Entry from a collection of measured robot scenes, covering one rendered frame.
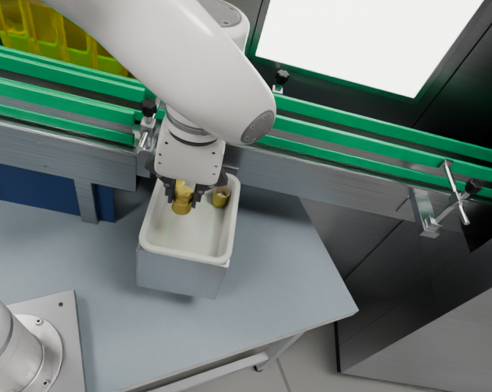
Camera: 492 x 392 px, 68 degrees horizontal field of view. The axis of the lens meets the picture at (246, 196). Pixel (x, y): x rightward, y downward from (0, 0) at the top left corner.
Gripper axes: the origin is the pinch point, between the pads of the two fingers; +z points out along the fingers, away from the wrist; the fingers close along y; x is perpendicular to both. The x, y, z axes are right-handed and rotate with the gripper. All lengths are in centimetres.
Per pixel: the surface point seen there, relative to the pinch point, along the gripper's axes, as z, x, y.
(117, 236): 35.4, -9.8, 15.5
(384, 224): 46, -41, -71
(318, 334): 111, -21, -70
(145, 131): -2.7, -10.1, 9.0
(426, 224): 7, -11, -54
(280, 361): 111, -7, -52
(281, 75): -7.5, -30.9, -14.8
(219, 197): 12.5, -10.4, -7.3
